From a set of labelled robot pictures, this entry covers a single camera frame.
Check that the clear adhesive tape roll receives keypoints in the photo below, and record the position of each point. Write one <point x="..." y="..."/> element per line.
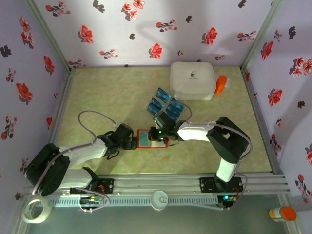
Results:
<point x="26" y="212"/>

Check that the orange cylindrical bottle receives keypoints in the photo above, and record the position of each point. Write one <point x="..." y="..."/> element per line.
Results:
<point x="221" y="84"/>

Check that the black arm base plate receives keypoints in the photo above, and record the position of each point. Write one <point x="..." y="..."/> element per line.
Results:
<point x="107" y="186"/>
<point x="207" y="185"/>

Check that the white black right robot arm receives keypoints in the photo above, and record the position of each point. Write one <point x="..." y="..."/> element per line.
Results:
<point x="195" y="131"/>

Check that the orange lid pill bottle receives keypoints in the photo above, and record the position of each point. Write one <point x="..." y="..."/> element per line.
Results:
<point x="287" y="214"/>

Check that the aluminium corner frame post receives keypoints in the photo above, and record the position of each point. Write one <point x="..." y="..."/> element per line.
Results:
<point x="262" y="34"/>
<point x="48" y="34"/>

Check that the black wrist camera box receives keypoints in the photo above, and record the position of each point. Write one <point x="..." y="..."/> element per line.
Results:
<point x="164" y="120"/>
<point x="123" y="131"/>

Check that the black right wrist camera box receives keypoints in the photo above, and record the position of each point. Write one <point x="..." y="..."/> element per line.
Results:
<point x="164" y="120"/>

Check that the clear round plastic lid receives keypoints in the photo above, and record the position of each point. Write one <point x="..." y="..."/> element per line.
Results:
<point x="156" y="203"/>

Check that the small green controller board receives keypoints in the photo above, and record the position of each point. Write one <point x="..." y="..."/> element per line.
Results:
<point x="226" y="198"/>
<point x="91" y="200"/>

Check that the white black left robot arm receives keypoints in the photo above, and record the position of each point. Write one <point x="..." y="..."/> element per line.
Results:
<point x="83" y="153"/>

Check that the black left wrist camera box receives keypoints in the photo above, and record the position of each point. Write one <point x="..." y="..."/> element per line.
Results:
<point x="123" y="131"/>

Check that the white plastic container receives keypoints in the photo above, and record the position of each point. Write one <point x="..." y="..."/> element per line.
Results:
<point x="192" y="83"/>

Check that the red card holder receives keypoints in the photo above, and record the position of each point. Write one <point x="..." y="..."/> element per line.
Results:
<point x="158" y="145"/>

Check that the aluminium side frame rail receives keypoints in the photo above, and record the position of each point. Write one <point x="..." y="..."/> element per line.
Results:
<point x="59" y="117"/>
<point x="261" y="122"/>

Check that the group of blue packets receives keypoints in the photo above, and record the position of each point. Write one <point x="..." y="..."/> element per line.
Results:
<point x="165" y="103"/>

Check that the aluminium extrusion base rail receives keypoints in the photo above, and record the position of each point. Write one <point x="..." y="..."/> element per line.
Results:
<point x="158" y="184"/>

